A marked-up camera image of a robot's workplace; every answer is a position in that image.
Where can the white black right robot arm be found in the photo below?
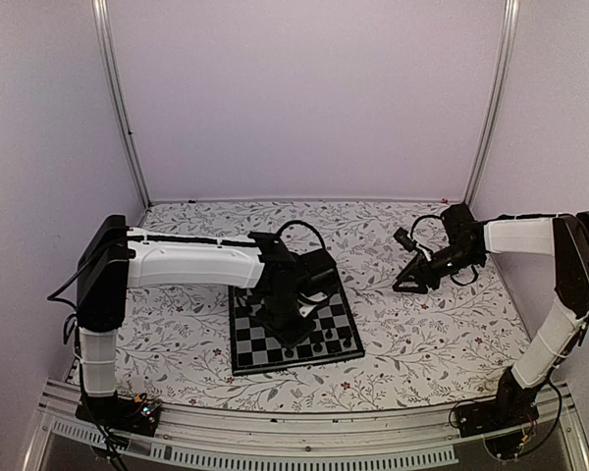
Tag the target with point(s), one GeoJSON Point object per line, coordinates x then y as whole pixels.
{"type": "Point", "coordinates": [559, 242]}

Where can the floral patterned table mat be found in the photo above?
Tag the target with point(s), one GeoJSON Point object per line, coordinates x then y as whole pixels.
{"type": "Point", "coordinates": [450, 344]}

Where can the black and grey chessboard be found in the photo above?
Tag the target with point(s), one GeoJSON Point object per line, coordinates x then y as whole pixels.
{"type": "Point", "coordinates": [254, 351]}

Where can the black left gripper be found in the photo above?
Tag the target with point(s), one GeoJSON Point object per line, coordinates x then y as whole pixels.
{"type": "Point", "coordinates": [293, 340]}

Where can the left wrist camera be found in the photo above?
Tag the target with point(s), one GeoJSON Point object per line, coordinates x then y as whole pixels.
{"type": "Point", "coordinates": [306, 307]}

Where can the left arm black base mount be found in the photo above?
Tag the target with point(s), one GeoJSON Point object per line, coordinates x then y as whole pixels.
{"type": "Point", "coordinates": [138, 415]}

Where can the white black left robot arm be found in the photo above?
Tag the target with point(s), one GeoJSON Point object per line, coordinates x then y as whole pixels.
{"type": "Point", "coordinates": [120, 257]}

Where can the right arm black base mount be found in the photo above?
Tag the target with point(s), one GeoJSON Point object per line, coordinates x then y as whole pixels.
{"type": "Point", "coordinates": [512, 406]}

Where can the front aluminium frame rail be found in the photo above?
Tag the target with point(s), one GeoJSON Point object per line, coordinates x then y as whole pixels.
{"type": "Point", "coordinates": [422, 438]}

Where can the left rear aluminium frame post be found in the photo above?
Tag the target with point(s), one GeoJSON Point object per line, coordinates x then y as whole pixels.
{"type": "Point", "coordinates": [104, 34]}

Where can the aluminium frame post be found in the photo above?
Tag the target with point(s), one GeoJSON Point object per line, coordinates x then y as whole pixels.
{"type": "Point", "coordinates": [497, 92]}
{"type": "Point", "coordinates": [104, 34]}

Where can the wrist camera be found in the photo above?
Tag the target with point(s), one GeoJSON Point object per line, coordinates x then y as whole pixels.
{"type": "Point", "coordinates": [409, 244]}
{"type": "Point", "coordinates": [306, 307]}

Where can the right rear aluminium frame post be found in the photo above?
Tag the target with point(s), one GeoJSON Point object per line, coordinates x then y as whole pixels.
{"type": "Point", "coordinates": [497, 92]}

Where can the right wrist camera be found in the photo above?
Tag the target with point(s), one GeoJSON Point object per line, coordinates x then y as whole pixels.
{"type": "Point", "coordinates": [409, 244]}

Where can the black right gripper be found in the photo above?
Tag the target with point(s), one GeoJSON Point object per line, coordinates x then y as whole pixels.
{"type": "Point", "coordinates": [420, 270]}

